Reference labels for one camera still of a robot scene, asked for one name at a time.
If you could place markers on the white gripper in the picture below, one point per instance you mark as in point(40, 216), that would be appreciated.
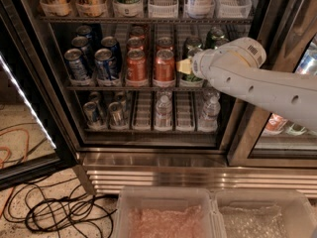
point(200, 65)

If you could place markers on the green can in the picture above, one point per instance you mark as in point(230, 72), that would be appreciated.
point(220, 43)
point(191, 77)
point(215, 34)
point(295, 130)
point(190, 43)

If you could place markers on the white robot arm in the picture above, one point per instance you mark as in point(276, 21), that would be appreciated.
point(235, 69)

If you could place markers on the front right orange can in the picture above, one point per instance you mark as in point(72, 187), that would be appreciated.
point(164, 65)

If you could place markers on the front left orange can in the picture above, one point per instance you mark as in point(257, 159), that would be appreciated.
point(136, 65)

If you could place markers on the rear left orange can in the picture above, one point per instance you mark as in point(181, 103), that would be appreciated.
point(137, 32)

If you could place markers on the empty white shelf tray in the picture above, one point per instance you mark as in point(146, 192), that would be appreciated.
point(163, 8)

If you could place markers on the front right blue can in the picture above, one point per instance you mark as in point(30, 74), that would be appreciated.
point(106, 65)

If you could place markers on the blue can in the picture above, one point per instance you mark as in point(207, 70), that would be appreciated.
point(106, 65)
point(83, 44)
point(86, 31)
point(75, 63)
point(113, 45)

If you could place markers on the bottom right silver can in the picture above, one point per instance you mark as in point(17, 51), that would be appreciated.
point(116, 114)

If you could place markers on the silver can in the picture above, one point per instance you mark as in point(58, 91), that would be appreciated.
point(92, 114)
point(116, 114)

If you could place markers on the top shelf white green bottle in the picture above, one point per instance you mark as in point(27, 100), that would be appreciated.
point(128, 8)

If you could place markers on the bottom left silver can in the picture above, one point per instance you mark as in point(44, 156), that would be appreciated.
point(92, 114)

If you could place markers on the rear left blue can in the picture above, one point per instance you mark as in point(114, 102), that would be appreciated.
point(86, 31)

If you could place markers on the orange can behind glass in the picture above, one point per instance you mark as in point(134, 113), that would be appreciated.
point(274, 125)

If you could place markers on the closed right fridge door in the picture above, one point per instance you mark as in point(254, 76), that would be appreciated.
point(285, 28)

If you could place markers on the front left blue can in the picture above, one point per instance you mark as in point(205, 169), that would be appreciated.
point(75, 63)

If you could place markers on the green can behind glass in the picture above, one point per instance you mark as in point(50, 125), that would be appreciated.
point(295, 130)

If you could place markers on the open fridge door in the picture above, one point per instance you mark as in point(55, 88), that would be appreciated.
point(38, 146)

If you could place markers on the left water bottle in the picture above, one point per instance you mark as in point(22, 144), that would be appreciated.
point(163, 112)

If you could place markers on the water bottle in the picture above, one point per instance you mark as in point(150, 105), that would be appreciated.
point(163, 112)
point(209, 114)

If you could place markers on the right water bottle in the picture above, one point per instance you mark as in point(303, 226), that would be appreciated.
point(209, 114)

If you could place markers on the empty white tray right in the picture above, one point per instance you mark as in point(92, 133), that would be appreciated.
point(233, 8)

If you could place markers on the left clear plastic bin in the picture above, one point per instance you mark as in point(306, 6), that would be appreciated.
point(164, 212)

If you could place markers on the clear plastic bin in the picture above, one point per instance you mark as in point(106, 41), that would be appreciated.
point(264, 213)
point(164, 212)

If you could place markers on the right clear plastic bin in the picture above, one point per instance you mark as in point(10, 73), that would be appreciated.
point(264, 213)

